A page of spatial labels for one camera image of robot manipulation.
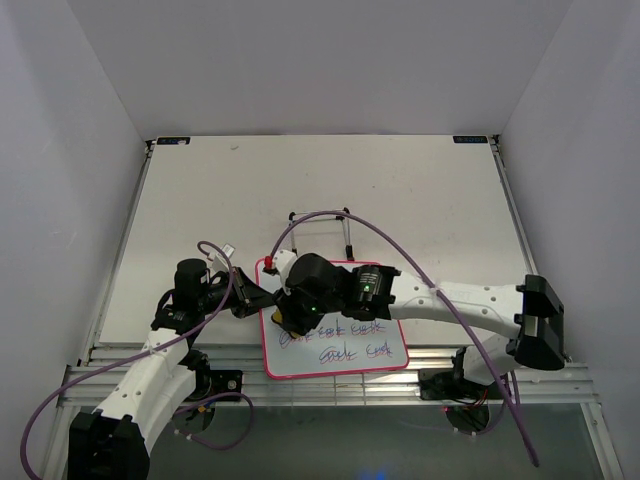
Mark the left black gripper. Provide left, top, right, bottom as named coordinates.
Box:
left=198, top=266, right=274, bottom=318

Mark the yellow bone-shaped eraser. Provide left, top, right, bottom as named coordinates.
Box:
left=271, top=309, right=306, bottom=339

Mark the pink framed whiteboard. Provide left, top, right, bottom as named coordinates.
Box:
left=254, top=259, right=410, bottom=380

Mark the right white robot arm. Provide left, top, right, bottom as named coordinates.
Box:
left=264, top=250, right=567, bottom=397

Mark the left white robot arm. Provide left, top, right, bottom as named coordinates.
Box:
left=67, top=259, right=273, bottom=479

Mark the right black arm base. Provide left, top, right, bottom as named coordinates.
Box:
left=417, top=347, right=507, bottom=436

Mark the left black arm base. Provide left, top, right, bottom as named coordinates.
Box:
left=173, top=351, right=243, bottom=435

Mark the left blue corner label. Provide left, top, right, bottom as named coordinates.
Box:
left=156, top=137, right=191, bottom=146

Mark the blue corner label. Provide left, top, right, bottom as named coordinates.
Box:
left=452, top=135, right=489, bottom=144
left=156, top=137, right=191, bottom=146

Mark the right blue corner label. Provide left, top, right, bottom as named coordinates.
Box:
left=452, top=135, right=489, bottom=144

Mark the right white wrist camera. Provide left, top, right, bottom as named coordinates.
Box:
left=263, top=250, right=298, bottom=295

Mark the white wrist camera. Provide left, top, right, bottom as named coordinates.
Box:
left=263, top=250, right=298, bottom=295
left=207, top=243, right=235, bottom=274

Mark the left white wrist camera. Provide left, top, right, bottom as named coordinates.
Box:
left=207, top=243, right=235, bottom=274

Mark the black wire whiteboard stand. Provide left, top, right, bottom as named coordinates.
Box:
left=288, top=207, right=355, bottom=261

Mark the aluminium extrusion frame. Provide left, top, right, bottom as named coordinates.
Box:
left=69, top=135, right=624, bottom=479

